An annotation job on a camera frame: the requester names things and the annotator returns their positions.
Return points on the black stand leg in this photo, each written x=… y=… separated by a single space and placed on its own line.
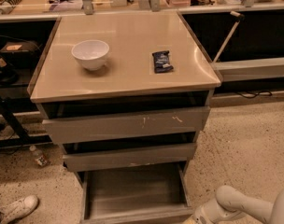
x=23 y=137

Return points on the white bowl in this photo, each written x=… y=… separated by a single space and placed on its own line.
x=91 y=54

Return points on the black box with label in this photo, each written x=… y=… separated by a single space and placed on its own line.
x=24 y=49

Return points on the dark blue snack packet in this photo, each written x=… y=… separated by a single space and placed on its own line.
x=161 y=62

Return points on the white sneaker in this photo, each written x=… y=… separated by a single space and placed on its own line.
x=18 y=209

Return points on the grey drawer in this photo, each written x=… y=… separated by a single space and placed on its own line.
x=129 y=157
x=126 y=125
x=152 y=194

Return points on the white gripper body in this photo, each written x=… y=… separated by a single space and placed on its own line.
x=200 y=216

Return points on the white stick with black tip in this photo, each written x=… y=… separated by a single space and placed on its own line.
x=238 y=18

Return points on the grey drawer cabinet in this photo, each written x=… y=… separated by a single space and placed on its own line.
x=126 y=83

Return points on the plastic water bottle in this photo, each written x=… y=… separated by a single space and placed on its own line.
x=39 y=156

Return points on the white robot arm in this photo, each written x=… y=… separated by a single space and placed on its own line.
x=230 y=204

